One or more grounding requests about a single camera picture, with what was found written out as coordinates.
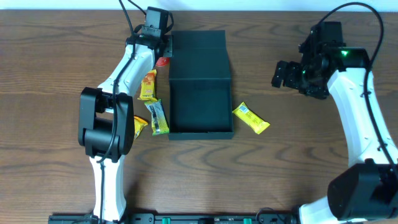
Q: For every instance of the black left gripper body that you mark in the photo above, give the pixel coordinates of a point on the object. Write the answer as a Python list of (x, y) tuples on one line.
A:
[(168, 45)]

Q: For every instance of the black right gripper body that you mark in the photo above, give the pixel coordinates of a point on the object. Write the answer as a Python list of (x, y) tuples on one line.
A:
[(290, 76)]

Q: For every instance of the red soda can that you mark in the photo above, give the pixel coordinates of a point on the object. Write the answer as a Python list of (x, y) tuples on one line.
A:
[(162, 61)]

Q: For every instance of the orange yellow snack packet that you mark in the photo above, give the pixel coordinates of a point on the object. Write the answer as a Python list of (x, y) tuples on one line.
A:
[(147, 92)]

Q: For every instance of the yellow snack bar wrapper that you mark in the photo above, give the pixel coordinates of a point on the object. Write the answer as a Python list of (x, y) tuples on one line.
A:
[(257, 124)]

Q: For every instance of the black gift box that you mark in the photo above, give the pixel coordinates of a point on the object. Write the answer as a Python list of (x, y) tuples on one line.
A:
[(200, 86)]

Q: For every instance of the green yellow snack bar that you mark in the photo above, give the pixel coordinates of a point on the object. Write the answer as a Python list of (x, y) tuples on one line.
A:
[(158, 120)]

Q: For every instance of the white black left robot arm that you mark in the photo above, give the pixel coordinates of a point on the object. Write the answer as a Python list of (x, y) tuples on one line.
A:
[(106, 118)]

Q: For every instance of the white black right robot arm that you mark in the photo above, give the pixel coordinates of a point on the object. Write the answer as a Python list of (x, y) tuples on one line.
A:
[(367, 190)]

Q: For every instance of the small yellow snack packet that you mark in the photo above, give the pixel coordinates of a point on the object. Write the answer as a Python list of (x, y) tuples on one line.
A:
[(139, 125)]

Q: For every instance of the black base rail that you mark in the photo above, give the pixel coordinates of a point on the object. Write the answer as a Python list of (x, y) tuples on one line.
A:
[(264, 218)]

